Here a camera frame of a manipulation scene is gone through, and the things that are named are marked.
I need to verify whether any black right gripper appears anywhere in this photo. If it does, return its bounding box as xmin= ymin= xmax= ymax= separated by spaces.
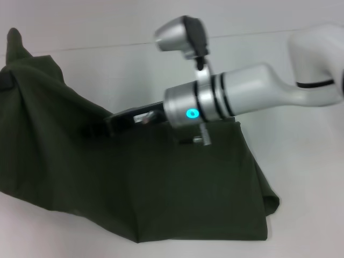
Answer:
xmin=80 ymin=101 xmax=169 ymax=138

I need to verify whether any dark green FREE! T-shirt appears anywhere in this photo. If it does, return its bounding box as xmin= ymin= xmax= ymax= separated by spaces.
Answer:
xmin=0 ymin=27 xmax=281 ymax=239

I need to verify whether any silver round connector plug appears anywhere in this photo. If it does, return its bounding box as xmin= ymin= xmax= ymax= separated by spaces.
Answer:
xmin=133 ymin=110 xmax=156 ymax=125

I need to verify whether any silver cable connector plug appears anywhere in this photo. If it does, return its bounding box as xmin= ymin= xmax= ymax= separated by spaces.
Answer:
xmin=192 ymin=124 xmax=213 ymax=147

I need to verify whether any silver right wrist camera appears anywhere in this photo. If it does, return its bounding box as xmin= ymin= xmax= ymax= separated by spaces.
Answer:
xmin=153 ymin=15 xmax=213 ymax=81

